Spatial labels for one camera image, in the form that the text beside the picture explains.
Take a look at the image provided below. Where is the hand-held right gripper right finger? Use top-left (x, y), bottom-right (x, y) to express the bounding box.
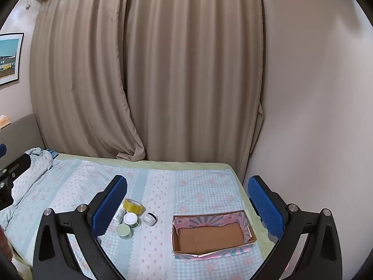
top-left (248, 175), bottom-right (343, 280)

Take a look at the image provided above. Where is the cardboard box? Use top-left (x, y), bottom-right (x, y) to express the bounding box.
top-left (170, 209), bottom-right (257, 260)

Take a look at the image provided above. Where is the beige curtain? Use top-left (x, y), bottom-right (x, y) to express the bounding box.
top-left (29, 0), bottom-right (146, 162)
top-left (124, 0), bottom-right (265, 164)

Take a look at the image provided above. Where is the grey padded headboard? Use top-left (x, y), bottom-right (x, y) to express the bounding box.
top-left (0, 113), bottom-right (45, 165)

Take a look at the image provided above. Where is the light green mattress pad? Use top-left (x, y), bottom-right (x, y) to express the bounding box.
top-left (54, 152), bottom-right (282, 257)

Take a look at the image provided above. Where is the white plastic bottle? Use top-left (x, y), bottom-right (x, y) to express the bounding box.
top-left (113, 207), bottom-right (126, 225)

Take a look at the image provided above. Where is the pale green jar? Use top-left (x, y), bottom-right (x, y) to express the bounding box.
top-left (117, 224), bottom-right (133, 240)

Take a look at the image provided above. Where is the small black and white jar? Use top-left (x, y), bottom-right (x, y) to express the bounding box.
top-left (142, 212), bottom-right (158, 226)

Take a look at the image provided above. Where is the reddish brown object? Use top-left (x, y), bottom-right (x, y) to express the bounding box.
top-left (0, 227), bottom-right (14, 264)

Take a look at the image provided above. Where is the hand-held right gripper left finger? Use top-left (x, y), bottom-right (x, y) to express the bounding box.
top-left (32, 175), bottom-right (129, 280)

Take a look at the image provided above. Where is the crumpled pale blue quilt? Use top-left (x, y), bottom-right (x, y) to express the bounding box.
top-left (0, 147), bottom-right (58, 232)

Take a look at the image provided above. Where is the blue checked floral bed sheet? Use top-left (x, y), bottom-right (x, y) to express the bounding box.
top-left (0, 157), bottom-right (277, 280)

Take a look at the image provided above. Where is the yellow jar with white lid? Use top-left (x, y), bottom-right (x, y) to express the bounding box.
top-left (123, 198), bottom-right (146, 214)

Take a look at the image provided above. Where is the white-lid jar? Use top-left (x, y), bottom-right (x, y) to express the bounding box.
top-left (123, 212), bottom-right (141, 228)

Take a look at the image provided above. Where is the framed wall picture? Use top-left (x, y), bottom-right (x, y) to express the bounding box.
top-left (0, 33), bottom-right (24, 86)

